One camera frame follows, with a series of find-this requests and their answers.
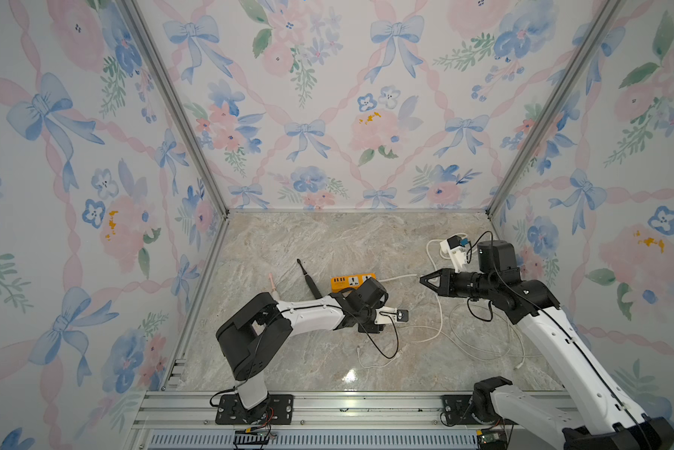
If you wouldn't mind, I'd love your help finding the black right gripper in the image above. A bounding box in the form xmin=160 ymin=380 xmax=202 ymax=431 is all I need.
xmin=420 ymin=266 xmax=495 ymax=301

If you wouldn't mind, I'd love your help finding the white charging cable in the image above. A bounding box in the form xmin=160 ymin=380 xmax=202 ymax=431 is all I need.
xmin=356 ymin=280 xmax=527 ymax=371

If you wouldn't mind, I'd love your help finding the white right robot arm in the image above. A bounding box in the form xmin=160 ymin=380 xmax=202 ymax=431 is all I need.
xmin=420 ymin=268 xmax=674 ymax=449

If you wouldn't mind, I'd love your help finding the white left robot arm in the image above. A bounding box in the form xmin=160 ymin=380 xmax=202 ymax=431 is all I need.
xmin=215 ymin=277 xmax=408 ymax=414

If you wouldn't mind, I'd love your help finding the orange power strip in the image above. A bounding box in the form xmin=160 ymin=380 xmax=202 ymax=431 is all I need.
xmin=331 ymin=273 xmax=375 ymax=293

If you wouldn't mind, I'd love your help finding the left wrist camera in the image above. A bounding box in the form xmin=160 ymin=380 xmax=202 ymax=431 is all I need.
xmin=375 ymin=307 xmax=409 ymax=324

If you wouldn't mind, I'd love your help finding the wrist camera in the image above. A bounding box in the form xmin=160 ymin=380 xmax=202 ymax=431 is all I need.
xmin=375 ymin=307 xmax=409 ymax=324
xmin=439 ymin=234 xmax=469 ymax=272

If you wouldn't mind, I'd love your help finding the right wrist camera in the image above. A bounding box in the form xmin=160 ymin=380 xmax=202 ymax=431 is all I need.
xmin=439 ymin=234 xmax=469 ymax=272

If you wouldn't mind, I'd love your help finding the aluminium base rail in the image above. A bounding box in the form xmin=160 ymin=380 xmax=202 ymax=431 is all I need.
xmin=128 ymin=390 xmax=597 ymax=450

